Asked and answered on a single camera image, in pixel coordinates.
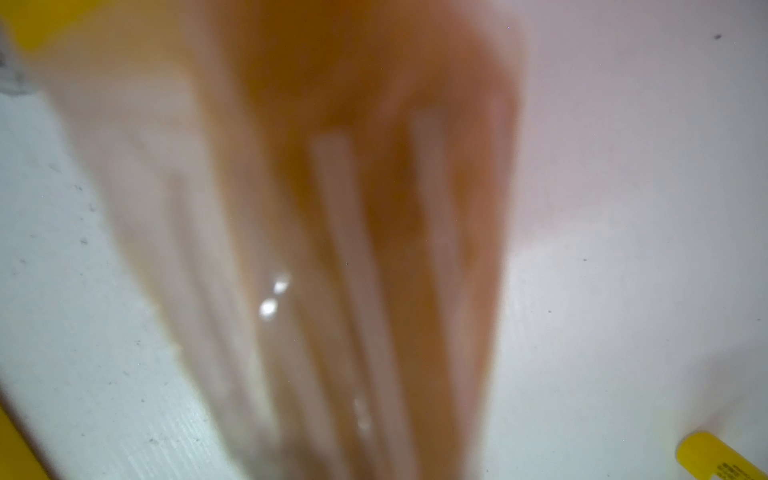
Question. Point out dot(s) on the yellow glue stick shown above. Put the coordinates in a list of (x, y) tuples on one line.
[(706, 457)]

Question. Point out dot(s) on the yellow clear spaghetti bag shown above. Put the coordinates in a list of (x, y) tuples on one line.
[(17, 461)]

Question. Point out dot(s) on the yellow narrow spaghetti bag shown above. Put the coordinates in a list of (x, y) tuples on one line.
[(315, 194)]

